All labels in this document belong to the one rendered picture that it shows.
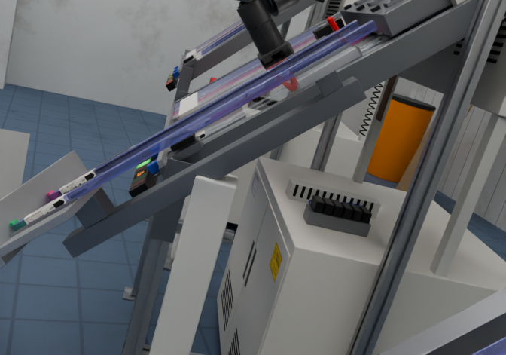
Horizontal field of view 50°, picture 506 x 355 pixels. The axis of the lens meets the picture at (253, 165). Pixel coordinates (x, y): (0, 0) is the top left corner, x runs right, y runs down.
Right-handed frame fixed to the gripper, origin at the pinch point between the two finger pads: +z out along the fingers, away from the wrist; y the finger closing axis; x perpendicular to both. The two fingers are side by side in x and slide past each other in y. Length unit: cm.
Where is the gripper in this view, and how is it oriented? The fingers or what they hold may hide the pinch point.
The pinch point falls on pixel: (292, 86)
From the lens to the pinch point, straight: 117.3
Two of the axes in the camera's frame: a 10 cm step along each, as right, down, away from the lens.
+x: -8.7, 4.8, 0.6
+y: -0.9, -2.8, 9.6
